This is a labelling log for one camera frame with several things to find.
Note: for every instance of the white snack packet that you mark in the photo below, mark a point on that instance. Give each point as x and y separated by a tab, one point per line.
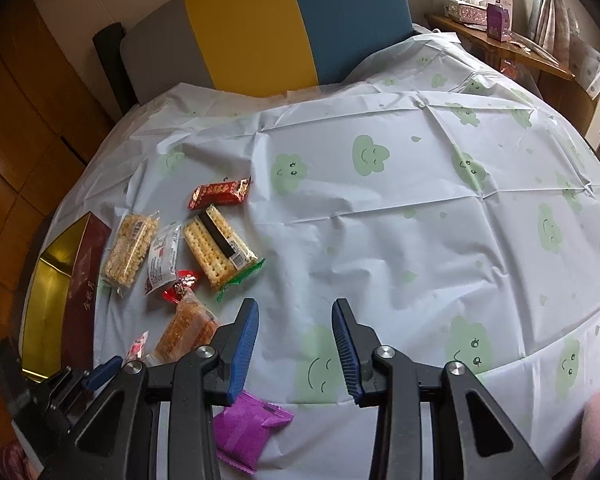
161	257

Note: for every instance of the small pink candy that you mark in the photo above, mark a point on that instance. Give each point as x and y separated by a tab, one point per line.
136	347

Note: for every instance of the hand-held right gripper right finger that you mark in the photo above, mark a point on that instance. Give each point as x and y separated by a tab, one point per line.
344	355

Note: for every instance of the gold tin box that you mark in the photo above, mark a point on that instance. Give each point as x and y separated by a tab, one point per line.
82	280

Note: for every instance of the wooden wardrobe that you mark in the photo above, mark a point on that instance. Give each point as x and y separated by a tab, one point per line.
20	110

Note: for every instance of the orange biscuit packet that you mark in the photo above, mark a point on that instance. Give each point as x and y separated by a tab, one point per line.
185	327

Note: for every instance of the purple box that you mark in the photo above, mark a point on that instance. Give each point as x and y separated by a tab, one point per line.
499	22

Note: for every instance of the grey yellow blue chair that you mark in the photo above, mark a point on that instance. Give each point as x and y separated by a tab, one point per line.
250	30

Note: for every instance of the small red candy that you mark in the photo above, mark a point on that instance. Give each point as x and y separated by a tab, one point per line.
182	285

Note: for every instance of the purple snack packet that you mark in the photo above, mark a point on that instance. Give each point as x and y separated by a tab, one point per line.
245	430

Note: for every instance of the beige floral curtain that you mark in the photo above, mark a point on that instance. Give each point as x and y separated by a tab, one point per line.
555	15

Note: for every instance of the long red snack packet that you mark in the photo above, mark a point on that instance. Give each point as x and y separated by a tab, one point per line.
220	192

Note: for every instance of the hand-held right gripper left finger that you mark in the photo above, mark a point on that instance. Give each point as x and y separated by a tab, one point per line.
244	355

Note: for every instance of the glitter tissue box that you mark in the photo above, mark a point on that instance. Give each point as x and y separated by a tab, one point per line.
462	10

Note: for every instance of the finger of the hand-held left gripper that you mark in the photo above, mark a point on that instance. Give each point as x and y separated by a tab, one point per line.
102	372

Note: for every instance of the cloud printed plastic tablecloth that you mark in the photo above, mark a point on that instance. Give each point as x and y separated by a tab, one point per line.
380	240

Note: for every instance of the puffed rice bar packet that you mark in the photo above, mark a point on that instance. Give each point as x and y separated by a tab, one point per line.
127	250

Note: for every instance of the cracker packet with green ends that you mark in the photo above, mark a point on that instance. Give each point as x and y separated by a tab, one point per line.
207	252

